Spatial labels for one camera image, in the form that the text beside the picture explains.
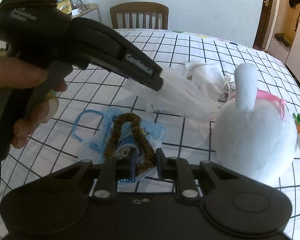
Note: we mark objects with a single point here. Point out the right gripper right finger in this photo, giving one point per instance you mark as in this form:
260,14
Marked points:
178,170

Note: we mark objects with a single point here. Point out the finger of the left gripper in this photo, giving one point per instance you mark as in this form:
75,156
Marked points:
102,46

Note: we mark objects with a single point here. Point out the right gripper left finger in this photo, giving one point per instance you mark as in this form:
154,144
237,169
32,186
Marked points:
110,172

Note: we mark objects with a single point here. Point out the blue child face mask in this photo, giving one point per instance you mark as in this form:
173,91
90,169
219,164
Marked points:
94,147

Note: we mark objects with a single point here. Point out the brown hair scrunchie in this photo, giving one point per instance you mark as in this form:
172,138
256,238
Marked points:
127,134

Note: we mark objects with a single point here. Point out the clear white plastic bag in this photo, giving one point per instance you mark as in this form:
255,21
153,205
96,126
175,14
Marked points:
178,95

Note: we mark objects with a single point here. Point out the yellow alarm clock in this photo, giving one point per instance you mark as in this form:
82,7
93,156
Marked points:
65,6

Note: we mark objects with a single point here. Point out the wooden side cabinet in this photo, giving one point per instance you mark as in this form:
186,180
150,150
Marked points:
91,8

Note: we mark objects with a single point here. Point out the wooden chair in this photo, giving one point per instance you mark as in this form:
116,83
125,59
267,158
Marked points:
139,15

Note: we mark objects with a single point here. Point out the checkered tablecloth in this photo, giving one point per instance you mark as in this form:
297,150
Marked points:
201,158

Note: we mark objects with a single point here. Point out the white bunny plush toy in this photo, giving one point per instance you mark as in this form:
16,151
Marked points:
255,135

